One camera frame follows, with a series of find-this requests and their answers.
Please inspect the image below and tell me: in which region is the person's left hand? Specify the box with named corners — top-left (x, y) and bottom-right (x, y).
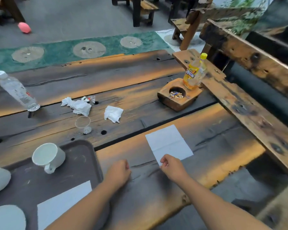
top-left (104, 160), bottom-right (132, 188)

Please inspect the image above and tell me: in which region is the person's right hand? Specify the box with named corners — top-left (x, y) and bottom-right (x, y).
top-left (160, 154), bottom-right (191, 183)

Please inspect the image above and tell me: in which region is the white paper napkin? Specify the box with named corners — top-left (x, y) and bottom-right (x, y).
top-left (145, 124), bottom-right (194, 166)

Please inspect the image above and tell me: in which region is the person's left forearm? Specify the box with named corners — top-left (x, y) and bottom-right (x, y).
top-left (45, 179), bottom-right (122, 230)

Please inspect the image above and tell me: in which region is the person's right forearm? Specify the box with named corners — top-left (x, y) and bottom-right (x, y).
top-left (174, 175), bottom-right (272, 230)

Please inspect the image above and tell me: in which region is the small crumpled white tissue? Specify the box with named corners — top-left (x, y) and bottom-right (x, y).
top-left (104, 105), bottom-right (124, 123)

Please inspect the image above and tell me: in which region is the clear plastic cup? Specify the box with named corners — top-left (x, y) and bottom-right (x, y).
top-left (75, 116), bottom-right (92, 134)

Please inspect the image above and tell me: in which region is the wooden block ashtray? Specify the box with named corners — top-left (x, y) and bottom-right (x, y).
top-left (157, 78), bottom-right (203, 112)

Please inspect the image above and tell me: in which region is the crumpled wrapper with red spot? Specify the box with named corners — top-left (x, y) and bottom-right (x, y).
top-left (81, 95), bottom-right (96, 105)

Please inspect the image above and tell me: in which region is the large crumpled white tissue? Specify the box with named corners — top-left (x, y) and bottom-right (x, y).
top-left (61, 97), bottom-right (92, 117)

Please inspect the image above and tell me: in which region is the white paper sheet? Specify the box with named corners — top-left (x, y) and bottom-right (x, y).
top-left (37, 180), bottom-right (92, 230)

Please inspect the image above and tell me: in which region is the white ceramic cup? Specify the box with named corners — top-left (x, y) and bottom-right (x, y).
top-left (32, 143), bottom-right (66, 174)

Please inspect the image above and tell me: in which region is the dark brown plastic tray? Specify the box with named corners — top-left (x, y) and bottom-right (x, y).
top-left (0, 140), bottom-right (110, 230)

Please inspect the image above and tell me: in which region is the yellow capped drink bottle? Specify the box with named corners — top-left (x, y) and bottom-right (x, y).
top-left (183, 53), bottom-right (208, 90)

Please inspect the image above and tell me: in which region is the long wooden bench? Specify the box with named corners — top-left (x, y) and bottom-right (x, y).
top-left (172, 19), bottom-right (288, 181)

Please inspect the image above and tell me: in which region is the green patterned carpet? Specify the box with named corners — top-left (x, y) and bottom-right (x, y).
top-left (0, 31), bottom-right (174, 75)

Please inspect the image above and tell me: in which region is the white patterned carpet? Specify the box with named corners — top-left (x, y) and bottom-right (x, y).
top-left (156, 29), bottom-right (205, 53)

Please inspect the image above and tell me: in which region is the white ceramic plate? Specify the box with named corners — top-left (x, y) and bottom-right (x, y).
top-left (0, 205), bottom-right (26, 230)

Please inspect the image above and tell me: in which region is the clear water bottle white cap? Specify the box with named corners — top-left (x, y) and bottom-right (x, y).
top-left (0, 70), bottom-right (41, 112)

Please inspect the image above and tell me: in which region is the light wooden stool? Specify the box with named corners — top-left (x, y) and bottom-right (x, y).
top-left (171, 8), bottom-right (205, 51)

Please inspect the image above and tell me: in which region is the small dark wooden stool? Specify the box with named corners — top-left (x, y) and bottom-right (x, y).
top-left (111, 0), bottom-right (159, 27)

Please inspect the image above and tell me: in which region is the pink balloon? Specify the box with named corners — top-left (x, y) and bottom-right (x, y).
top-left (18, 22), bottom-right (32, 34)

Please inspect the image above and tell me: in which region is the green plant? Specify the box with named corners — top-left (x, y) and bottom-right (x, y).
top-left (221, 0), bottom-right (267, 36)

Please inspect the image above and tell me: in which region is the dark wooden chair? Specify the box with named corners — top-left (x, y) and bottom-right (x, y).
top-left (0, 0), bottom-right (26, 26)

